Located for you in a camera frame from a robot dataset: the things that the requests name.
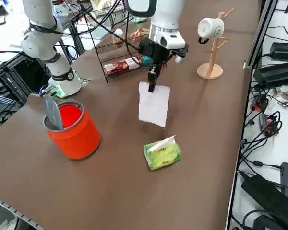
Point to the green tissue pack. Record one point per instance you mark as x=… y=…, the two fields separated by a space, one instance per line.
x=165 y=158

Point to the aluminium profile rail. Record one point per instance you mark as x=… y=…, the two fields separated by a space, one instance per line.
x=259 y=31

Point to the orange round bin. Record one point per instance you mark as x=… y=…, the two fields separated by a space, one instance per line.
x=76 y=141

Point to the red black connector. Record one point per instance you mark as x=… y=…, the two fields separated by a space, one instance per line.
x=270 y=124
x=259 y=101

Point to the red orange snack packet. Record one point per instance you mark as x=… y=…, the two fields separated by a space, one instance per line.
x=139 y=33

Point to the teal packet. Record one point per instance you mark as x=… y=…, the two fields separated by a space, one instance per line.
x=146 y=60

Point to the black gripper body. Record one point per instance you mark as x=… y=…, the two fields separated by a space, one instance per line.
x=156 y=52

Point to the black power supply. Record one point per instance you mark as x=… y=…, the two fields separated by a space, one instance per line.
x=276 y=74
x=284 y=51

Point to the grey bin lid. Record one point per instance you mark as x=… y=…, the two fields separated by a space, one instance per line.
x=51 y=112

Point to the white mug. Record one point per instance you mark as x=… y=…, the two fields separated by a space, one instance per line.
x=210 y=27

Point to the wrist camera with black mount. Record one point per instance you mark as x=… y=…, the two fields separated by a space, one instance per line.
x=180 y=59

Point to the wooden mug tree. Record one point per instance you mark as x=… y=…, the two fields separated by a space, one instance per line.
x=210 y=69

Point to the red biscuit box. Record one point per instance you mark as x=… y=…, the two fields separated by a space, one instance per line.
x=117 y=66

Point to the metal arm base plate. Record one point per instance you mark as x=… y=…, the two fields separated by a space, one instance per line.
x=86 y=81

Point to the black metal frame cart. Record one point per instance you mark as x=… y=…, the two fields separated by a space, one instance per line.
x=26 y=72

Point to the long white printed box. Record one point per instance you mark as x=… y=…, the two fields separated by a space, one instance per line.
x=99 y=4

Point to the aluminium table edge rail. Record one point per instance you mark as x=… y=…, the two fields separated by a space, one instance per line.
x=14 y=210

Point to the white tissue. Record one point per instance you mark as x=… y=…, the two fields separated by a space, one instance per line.
x=162 y=143
x=153 y=107

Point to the large black power adapter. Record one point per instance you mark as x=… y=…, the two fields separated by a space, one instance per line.
x=266 y=196

